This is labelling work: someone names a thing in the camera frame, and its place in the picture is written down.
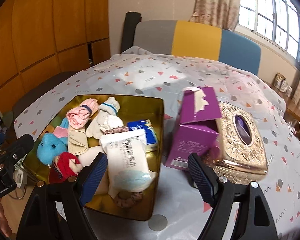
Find jars on side table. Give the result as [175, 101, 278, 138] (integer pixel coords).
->
[273, 73, 292, 97]

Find striped brown scrunchie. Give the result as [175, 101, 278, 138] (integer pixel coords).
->
[114, 191, 143, 209]

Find left beige curtain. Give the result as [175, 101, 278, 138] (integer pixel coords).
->
[190, 0, 240, 31]

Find blue tissue packet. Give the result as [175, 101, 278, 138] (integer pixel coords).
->
[127, 119, 159, 152]

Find barred window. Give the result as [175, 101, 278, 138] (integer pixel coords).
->
[238, 0, 300, 70]

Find purple cardboard tissue box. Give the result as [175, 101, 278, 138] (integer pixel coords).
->
[165, 87, 222, 170]

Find red knitted doll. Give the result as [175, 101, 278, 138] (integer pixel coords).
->
[49, 152, 83, 184]

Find mauve satin scrunchie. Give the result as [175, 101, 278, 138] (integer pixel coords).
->
[104, 126, 129, 134]

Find pink towel blue band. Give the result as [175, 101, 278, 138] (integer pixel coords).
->
[66, 98, 99, 129]

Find white sponge block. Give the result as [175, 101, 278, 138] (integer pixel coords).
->
[78, 146, 103, 167]

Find blue plush elephant toy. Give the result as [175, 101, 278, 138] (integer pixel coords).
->
[37, 118, 69, 166]

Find patterned plastic tablecloth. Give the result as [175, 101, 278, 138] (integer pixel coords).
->
[14, 47, 300, 239]

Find gold metal tray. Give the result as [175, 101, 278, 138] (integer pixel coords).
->
[23, 95, 164, 221]

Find beige sock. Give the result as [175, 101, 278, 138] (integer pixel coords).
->
[68, 126, 89, 155]

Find wooden side table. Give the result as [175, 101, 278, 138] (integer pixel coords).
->
[266, 82, 300, 139]

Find wet wipes packet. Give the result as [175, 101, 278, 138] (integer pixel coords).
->
[99, 129, 157, 198]

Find ornate gold tissue box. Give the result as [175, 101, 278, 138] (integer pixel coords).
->
[202, 102, 268, 185]

